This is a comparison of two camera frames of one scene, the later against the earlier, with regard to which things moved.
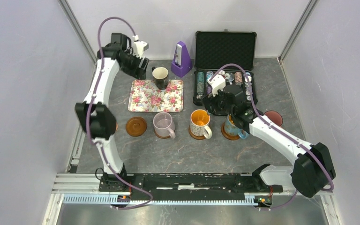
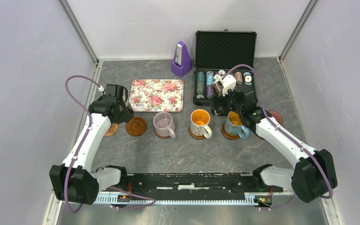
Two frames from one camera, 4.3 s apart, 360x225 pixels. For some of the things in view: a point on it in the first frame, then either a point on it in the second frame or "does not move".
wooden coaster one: x=136 y=126 does not move
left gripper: x=137 y=72 to x=126 y=116
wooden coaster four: x=195 y=136 does not move
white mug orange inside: x=199 y=119 does not move
